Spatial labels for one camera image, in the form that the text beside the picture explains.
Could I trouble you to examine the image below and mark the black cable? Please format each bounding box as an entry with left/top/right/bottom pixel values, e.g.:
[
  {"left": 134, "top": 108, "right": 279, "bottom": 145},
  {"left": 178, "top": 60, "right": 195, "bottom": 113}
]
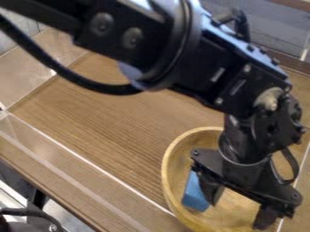
[{"left": 0, "top": 13, "right": 302, "bottom": 186}]

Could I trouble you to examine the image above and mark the black metal base plate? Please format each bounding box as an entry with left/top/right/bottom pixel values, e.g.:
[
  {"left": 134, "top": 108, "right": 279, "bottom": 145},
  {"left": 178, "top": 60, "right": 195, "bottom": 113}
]
[{"left": 0, "top": 205, "right": 69, "bottom": 232}]

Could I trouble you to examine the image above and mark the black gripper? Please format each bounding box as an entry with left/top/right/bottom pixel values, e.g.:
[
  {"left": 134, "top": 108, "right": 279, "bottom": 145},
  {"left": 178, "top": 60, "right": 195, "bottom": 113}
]
[{"left": 190, "top": 135, "right": 303, "bottom": 230}]

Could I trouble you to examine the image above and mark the clear acrylic front wall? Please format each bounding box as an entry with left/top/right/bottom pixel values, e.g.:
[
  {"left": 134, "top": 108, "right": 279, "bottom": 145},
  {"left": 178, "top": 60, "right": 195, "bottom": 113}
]
[{"left": 0, "top": 105, "right": 188, "bottom": 232}]

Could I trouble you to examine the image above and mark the brown wooden bowl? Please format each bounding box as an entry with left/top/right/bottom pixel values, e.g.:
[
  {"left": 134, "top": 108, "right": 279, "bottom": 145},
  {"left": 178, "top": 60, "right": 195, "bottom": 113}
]
[{"left": 162, "top": 127, "right": 281, "bottom": 232}]

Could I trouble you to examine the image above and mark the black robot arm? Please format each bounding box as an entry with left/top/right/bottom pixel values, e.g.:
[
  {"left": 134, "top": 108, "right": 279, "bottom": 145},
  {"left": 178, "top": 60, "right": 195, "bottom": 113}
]
[{"left": 0, "top": 0, "right": 305, "bottom": 230}]

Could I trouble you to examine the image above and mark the blue block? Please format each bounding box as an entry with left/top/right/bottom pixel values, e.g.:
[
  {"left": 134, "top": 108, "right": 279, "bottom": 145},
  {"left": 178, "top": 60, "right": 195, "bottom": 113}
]
[{"left": 182, "top": 170, "right": 210, "bottom": 212}]

